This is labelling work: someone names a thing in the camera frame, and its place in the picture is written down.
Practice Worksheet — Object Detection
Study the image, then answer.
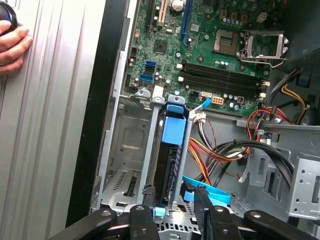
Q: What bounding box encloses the grey metal disk bay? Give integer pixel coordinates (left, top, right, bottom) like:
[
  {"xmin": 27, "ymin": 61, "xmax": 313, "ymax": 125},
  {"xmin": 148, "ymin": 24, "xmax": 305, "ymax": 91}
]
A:
[{"xmin": 96, "ymin": 87, "xmax": 196, "ymax": 240}]

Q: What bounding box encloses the yellow black power wire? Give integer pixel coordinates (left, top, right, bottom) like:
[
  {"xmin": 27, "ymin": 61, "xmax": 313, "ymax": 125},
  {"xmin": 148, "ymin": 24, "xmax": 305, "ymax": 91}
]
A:
[{"xmin": 268, "ymin": 68, "xmax": 312, "ymax": 126}]

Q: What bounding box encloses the round silver coin battery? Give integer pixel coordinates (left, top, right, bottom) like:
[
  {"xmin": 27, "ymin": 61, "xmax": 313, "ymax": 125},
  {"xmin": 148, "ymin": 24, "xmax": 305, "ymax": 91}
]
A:
[{"xmin": 171, "ymin": 0, "xmax": 186, "ymax": 11}]

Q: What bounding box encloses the blue expansion slot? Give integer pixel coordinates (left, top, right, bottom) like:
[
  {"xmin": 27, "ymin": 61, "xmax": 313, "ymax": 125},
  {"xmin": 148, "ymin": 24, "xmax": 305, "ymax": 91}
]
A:
[{"xmin": 181, "ymin": 0, "xmax": 193, "ymax": 46}]

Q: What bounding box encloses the black RAM slot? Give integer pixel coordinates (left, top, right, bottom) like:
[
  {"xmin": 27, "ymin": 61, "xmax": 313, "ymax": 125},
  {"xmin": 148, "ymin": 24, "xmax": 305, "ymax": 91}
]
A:
[
  {"xmin": 183, "ymin": 62, "xmax": 266, "ymax": 83},
  {"xmin": 183, "ymin": 74, "xmax": 265, "ymax": 94},
  {"xmin": 182, "ymin": 79, "xmax": 263, "ymax": 100},
  {"xmin": 183, "ymin": 68, "xmax": 265, "ymax": 88}
]

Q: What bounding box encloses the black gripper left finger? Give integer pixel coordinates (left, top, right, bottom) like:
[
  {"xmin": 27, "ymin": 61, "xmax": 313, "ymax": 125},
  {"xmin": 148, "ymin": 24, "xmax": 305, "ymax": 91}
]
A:
[{"xmin": 48, "ymin": 184, "xmax": 161, "ymax": 240}]

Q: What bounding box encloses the coloured disk power wire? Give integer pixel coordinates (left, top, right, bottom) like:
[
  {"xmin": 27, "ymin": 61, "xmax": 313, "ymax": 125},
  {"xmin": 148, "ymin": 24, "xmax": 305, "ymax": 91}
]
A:
[{"xmin": 188, "ymin": 137, "xmax": 251, "ymax": 186}]

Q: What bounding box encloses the square black chipset chip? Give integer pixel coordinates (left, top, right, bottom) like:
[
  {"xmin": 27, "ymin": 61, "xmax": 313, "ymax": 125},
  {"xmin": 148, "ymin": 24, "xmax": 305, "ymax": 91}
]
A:
[{"xmin": 154, "ymin": 39, "xmax": 170, "ymax": 55}]

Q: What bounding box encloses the CPU socket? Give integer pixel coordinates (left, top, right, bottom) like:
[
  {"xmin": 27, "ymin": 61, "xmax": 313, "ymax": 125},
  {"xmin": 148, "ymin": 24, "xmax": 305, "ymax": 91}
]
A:
[{"xmin": 212, "ymin": 28, "xmax": 240, "ymax": 56}]

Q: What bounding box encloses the grey metal drive cage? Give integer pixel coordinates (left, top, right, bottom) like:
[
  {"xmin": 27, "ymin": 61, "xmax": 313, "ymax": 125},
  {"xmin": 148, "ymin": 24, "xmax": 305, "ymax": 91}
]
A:
[{"xmin": 236, "ymin": 119, "xmax": 320, "ymax": 222}]

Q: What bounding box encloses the black expansion slot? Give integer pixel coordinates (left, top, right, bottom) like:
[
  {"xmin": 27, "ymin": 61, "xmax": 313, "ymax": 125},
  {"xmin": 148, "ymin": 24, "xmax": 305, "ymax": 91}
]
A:
[{"xmin": 145, "ymin": 0, "xmax": 155, "ymax": 28}]

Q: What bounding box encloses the round black blue-ringed tool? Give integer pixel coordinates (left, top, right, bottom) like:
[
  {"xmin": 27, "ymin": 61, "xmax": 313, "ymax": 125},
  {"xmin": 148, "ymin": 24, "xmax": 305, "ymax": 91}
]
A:
[{"xmin": 0, "ymin": 4, "xmax": 19, "ymax": 36}]

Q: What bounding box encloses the black grey PC case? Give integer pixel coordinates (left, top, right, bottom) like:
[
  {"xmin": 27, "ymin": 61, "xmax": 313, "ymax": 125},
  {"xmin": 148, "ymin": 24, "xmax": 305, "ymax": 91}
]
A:
[{"xmin": 66, "ymin": 0, "xmax": 320, "ymax": 240}]

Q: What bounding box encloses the person's hand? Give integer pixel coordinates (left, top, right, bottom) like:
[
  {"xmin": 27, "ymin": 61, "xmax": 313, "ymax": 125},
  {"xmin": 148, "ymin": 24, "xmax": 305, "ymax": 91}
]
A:
[{"xmin": 0, "ymin": 19, "xmax": 34, "ymax": 75}]

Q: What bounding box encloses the metal socket cover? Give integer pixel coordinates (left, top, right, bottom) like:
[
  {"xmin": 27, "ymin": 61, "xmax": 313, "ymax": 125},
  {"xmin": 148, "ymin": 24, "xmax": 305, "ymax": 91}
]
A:
[{"xmin": 239, "ymin": 29, "xmax": 287, "ymax": 62}]

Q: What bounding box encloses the green motherboard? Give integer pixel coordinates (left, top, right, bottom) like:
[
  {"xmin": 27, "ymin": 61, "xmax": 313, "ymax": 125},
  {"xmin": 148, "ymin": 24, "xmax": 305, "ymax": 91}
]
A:
[{"xmin": 123, "ymin": 0, "xmax": 288, "ymax": 113}]

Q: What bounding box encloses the metal locking lever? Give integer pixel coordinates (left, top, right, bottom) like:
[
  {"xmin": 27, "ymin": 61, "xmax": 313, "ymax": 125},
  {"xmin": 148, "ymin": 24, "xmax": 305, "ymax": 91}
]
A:
[{"xmin": 239, "ymin": 56, "xmax": 288, "ymax": 69}]

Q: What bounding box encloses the thick black sleeved cable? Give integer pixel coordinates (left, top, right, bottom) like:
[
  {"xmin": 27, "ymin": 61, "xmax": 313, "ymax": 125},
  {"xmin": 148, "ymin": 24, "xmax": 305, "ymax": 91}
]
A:
[{"xmin": 211, "ymin": 139, "xmax": 296, "ymax": 192}]

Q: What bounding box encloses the red orange wire bundle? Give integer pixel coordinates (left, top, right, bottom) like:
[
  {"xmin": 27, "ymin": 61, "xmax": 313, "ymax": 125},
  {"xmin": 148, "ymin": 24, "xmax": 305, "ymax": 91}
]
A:
[{"xmin": 247, "ymin": 104, "xmax": 298, "ymax": 157}]

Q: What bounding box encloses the light blue SATA wire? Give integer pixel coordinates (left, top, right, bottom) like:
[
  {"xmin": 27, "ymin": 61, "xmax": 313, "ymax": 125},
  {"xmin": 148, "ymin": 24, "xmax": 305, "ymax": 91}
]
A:
[{"xmin": 182, "ymin": 96, "xmax": 231, "ymax": 208}]

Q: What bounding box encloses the white expansion slot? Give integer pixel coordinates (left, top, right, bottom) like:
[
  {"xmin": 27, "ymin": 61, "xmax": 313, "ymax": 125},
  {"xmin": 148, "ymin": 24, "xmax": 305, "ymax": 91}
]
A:
[{"xmin": 156, "ymin": 0, "xmax": 168, "ymax": 28}]

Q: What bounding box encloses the hard disk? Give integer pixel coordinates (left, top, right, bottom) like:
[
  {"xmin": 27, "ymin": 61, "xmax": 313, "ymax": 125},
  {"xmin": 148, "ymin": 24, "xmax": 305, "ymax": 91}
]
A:
[{"xmin": 152, "ymin": 103, "xmax": 188, "ymax": 218}]

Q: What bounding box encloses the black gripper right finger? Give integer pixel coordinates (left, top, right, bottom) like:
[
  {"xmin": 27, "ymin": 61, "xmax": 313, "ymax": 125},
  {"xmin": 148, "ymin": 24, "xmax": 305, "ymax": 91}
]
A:
[{"xmin": 194, "ymin": 184, "xmax": 317, "ymax": 240}]

